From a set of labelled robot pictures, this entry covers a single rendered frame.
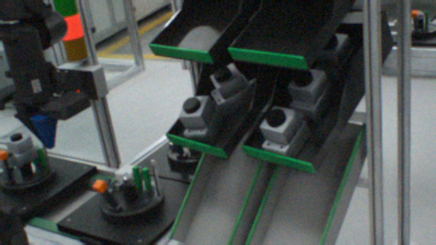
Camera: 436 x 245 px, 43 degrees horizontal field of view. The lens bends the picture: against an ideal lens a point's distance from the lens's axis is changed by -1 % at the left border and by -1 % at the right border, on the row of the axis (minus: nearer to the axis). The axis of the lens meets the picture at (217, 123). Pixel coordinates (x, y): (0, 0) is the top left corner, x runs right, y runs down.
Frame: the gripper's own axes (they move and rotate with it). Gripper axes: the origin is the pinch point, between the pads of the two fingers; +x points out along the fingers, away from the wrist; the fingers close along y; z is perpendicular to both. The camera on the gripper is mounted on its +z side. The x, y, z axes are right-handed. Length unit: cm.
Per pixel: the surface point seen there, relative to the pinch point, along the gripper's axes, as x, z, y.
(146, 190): 26.4, 23.9, 3.9
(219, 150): 4.6, 10.0, -27.3
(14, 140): 16.6, 18.6, 38.2
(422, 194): 39, 62, -46
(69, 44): -4.6, 29.2, 23.1
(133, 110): 39, 84, 62
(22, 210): 28.4, 9.1, 28.8
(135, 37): 24, 121, 87
